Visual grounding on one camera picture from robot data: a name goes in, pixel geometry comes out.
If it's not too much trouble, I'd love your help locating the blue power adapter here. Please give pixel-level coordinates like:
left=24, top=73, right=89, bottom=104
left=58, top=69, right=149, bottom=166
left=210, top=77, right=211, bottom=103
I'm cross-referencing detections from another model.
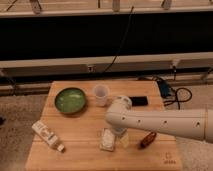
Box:
left=157, top=81, right=170, bottom=98

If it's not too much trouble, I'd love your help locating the brown red bottle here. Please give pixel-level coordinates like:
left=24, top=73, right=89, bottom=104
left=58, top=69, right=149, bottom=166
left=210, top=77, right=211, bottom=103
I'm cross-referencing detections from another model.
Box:
left=140, top=132, right=157, bottom=149

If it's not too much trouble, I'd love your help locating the clear plastic cup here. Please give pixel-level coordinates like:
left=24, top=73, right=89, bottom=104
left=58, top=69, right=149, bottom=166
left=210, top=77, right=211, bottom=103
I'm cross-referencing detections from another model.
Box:
left=93, top=84, right=109, bottom=107

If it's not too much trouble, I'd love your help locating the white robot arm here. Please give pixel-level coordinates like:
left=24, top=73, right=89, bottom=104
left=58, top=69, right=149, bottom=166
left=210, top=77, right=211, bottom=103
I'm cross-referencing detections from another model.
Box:
left=105, top=95, right=213, bottom=143

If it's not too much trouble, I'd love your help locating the green bowl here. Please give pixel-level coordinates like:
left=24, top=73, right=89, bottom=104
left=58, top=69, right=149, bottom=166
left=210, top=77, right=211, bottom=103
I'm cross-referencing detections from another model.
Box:
left=54, top=87, right=87, bottom=115

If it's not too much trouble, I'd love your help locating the black coiled floor cable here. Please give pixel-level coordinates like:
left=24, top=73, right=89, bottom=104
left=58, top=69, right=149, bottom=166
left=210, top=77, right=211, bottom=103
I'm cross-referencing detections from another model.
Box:
left=163, top=86, right=193, bottom=111

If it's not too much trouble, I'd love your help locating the black hanging cable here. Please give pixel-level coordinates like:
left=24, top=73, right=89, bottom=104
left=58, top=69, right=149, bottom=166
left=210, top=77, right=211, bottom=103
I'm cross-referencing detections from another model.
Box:
left=102, top=5, right=135, bottom=74

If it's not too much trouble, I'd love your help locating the white sponge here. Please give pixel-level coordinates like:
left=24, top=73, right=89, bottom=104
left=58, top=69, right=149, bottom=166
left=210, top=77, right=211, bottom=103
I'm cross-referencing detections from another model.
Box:
left=100, top=128, right=116, bottom=152

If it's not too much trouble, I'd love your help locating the black rectangular block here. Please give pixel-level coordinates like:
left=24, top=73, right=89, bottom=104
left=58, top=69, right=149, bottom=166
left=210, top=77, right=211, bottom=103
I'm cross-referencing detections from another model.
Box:
left=131, top=96, right=148, bottom=106

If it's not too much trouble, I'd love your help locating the white carton bottle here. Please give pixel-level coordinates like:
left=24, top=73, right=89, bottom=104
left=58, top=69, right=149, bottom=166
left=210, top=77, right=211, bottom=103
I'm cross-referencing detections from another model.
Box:
left=32, top=121, right=65, bottom=153

